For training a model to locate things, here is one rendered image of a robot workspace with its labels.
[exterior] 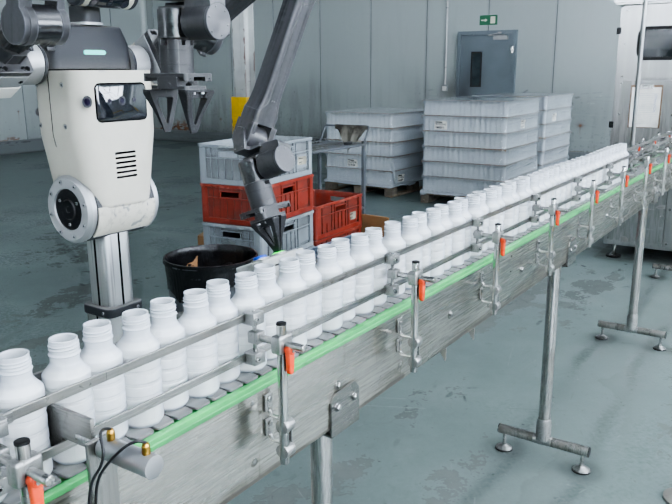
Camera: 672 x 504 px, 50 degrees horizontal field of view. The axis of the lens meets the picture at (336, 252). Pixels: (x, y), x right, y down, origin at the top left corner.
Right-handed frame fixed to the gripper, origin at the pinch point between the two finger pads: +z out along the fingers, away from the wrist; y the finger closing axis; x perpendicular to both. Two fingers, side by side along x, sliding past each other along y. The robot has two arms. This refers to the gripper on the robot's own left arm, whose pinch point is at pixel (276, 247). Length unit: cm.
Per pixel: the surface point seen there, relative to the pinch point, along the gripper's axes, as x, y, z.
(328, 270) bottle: -18.4, -9.0, 6.7
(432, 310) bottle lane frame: -15.4, 29.2, 24.9
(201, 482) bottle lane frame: -14, -48, 30
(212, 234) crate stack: 193, 175, -14
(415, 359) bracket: -19.1, 10.3, 31.1
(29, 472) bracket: -26, -80, 14
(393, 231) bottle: -18.1, 18.2, 4.0
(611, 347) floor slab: 29, 279, 109
